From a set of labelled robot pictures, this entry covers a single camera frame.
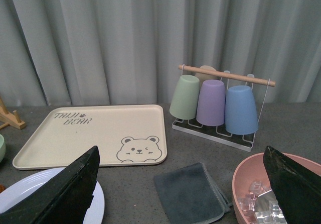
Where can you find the beige bear serving tray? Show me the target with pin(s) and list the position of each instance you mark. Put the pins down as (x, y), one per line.
(126, 135)

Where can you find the wooden dish rack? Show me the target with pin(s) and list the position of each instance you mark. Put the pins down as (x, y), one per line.
(11, 119)

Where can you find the white round plate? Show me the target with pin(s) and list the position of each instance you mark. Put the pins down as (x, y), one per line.
(25, 187)

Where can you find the light green bowl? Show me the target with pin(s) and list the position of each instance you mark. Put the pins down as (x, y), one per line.
(2, 148)

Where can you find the grey curtain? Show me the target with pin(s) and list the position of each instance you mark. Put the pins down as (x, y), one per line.
(91, 52)

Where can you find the white wire cup rack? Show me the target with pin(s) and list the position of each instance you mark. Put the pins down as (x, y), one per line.
(218, 133)

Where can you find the green plastic cup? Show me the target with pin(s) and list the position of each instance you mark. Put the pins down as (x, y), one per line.
(185, 99)

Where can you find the purple plastic cup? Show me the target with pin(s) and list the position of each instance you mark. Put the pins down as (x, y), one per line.
(211, 103)

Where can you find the pink bowl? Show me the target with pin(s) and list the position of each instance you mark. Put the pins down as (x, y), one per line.
(252, 169)

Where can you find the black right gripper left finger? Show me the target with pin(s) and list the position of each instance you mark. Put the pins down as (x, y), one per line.
(65, 198)

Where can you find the clear ice cubes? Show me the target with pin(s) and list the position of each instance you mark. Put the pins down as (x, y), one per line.
(259, 205)

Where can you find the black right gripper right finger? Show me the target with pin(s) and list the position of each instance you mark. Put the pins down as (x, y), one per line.
(296, 188)

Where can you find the blue plastic cup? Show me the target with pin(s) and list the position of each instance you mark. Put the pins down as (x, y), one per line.
(240, 111)

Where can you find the grey folded cloth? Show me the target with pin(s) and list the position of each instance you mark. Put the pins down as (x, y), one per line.
(190, 195)

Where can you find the beige plastic cup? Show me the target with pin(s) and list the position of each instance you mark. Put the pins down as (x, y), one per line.
(203, 77)

